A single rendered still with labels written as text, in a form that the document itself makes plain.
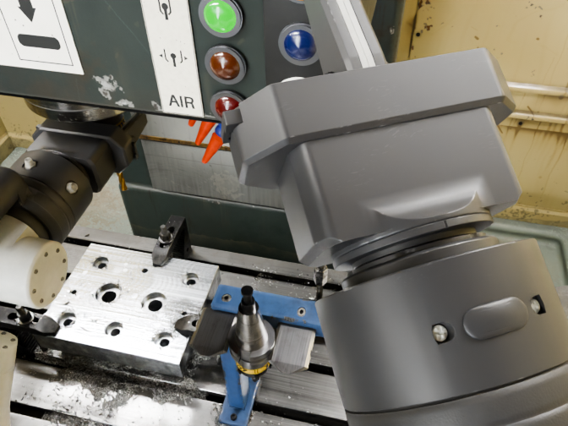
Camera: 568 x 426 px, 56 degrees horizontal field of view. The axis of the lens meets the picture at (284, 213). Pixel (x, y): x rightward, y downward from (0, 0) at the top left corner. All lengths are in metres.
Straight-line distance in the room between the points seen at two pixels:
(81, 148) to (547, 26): 1.15
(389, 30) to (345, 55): 0.84
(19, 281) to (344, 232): 0.39
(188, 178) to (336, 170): 1.18
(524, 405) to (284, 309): 0.59
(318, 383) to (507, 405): 0.89
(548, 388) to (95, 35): 0.32
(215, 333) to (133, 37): 0.47
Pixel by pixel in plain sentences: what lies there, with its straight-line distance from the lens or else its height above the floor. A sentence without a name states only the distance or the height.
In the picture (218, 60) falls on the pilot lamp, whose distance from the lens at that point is 0.34.
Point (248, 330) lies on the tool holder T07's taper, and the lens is 0.69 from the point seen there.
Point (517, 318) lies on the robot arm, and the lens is 0.18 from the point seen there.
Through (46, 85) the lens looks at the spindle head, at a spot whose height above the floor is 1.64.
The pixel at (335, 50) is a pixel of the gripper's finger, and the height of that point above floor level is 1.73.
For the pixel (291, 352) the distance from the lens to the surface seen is 0.73.
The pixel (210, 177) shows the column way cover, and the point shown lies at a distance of 1.34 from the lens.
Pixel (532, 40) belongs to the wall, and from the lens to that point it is 1.49.
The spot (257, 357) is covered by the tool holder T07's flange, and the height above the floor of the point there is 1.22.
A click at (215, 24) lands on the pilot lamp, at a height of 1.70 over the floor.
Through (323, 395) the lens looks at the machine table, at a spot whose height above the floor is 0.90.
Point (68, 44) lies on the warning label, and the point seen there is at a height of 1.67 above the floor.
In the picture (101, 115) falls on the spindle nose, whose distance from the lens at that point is 0.62.
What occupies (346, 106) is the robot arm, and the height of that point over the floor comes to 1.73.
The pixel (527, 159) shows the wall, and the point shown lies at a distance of 1.70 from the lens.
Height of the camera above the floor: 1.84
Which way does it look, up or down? 45 degrees down
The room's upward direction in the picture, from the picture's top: 1 degrees counter-clockwise
